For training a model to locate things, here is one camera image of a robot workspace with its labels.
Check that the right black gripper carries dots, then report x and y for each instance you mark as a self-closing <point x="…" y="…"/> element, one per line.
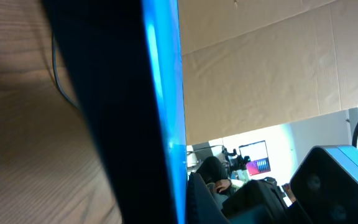
<point x="258" y="201"/>

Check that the blue smartphone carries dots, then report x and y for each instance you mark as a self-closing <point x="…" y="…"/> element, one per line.
<point x="124" y="62"/>

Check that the background monitor screen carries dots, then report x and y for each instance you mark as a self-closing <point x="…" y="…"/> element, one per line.
<point x="256" y="157"/>

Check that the brown cardboard sheet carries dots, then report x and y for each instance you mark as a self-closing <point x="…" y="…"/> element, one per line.
<point x="253" y="64"/>

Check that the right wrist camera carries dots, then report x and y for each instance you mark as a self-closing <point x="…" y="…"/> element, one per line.
<point x="326" y="184"/>

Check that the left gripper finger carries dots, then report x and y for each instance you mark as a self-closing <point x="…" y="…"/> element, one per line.
<point x="201" y="207"/>

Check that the person in background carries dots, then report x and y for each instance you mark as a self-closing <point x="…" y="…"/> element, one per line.
<point x="217" y="180"/>

